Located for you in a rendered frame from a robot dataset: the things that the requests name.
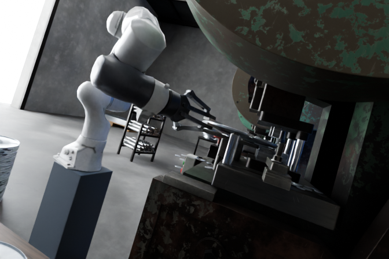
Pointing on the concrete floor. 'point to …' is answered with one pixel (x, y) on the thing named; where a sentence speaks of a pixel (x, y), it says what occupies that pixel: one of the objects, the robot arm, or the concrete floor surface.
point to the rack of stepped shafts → (140, 144)
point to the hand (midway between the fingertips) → (212, 123)
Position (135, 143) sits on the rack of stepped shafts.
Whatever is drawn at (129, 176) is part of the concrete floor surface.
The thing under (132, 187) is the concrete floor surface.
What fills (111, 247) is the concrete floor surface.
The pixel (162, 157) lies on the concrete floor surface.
